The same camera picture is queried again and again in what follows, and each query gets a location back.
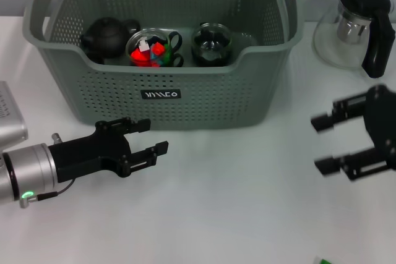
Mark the teal square brick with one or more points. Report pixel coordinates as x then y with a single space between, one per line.
158 57

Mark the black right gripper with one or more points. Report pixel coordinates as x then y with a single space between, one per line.
383 121

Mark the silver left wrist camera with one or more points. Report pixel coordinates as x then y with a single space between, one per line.
10 121

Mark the silver left connector plug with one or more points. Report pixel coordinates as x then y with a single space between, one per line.
56 138

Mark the small black clay cup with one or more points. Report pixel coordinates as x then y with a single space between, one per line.
96 57

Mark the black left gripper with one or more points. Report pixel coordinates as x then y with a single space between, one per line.
89 154

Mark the green brick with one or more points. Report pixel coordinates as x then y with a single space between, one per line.
167 57
325 261

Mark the black clay teapot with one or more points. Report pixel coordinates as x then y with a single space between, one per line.
106 36

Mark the grey perforated storage basket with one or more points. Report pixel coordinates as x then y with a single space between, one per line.
185 106

